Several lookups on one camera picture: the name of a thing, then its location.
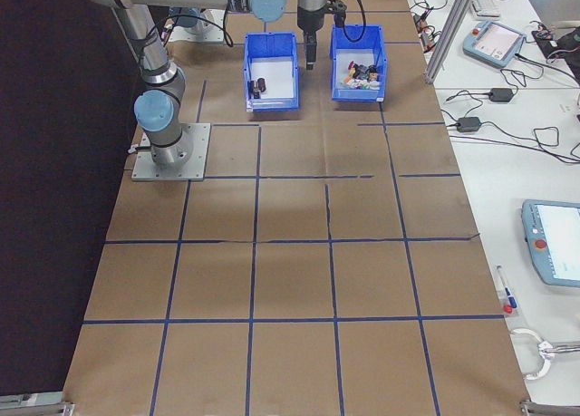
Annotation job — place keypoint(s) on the black power adapter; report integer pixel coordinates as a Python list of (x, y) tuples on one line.
[(469, 124), (500, 94)]

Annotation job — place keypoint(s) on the white keyboard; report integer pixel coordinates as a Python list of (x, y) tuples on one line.
[(485, 3)]

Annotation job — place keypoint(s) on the aluminium extrusion post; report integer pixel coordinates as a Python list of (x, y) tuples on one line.
[(448, 35)]

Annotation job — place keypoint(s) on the white marker pen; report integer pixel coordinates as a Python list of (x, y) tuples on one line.
[(502, 277)]

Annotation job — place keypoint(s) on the grey blue teach pendant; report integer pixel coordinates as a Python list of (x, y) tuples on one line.
[(553, 244), (494, 42)]

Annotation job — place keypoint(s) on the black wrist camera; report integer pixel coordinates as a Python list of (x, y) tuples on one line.
[(337, 8)]

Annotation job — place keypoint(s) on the grey metal corner bracket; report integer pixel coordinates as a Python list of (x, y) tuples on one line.
[(544, 409), (36, 407)]

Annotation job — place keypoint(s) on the black switch block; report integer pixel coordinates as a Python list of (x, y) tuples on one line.
[(362, 70)]

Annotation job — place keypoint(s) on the red mushroom push button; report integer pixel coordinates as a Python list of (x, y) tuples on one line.
[(351, 65)]

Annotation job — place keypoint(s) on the blue plastic storage bin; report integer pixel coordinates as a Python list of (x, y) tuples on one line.
[(272, 42), (358, 34)]

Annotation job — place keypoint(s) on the orange brown small component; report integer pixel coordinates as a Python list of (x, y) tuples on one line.
[(374, 76)]

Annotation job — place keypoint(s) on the small circuit board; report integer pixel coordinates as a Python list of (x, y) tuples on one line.
[(428, 37)]

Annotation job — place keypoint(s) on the silver white hand clamp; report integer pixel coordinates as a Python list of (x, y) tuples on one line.
[(550, 348)]

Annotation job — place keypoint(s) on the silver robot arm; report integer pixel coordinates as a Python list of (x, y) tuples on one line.
[(199, 28), (158, 71)]

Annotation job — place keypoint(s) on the black frame cover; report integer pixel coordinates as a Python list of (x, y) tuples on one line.
[(45, 185)]

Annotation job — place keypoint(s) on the white foam bin liner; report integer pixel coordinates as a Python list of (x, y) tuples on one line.
[(362, 55), (276, 74)]

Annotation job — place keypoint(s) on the black electronic device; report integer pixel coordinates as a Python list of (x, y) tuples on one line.
[(570, 44)]

